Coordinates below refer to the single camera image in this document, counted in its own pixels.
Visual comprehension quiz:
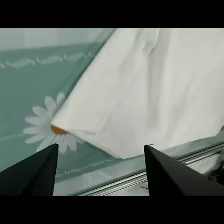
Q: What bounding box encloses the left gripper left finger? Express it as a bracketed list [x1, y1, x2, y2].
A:
[0, 143, 60, 197]

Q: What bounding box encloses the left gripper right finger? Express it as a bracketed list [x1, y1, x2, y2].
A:
[143, 144, 224, 197]

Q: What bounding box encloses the white T-shirt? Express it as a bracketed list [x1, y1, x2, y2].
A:
[50, 27, 224, 160]

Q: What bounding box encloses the silver frame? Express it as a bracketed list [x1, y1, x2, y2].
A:
[53, 135, 224, 197]

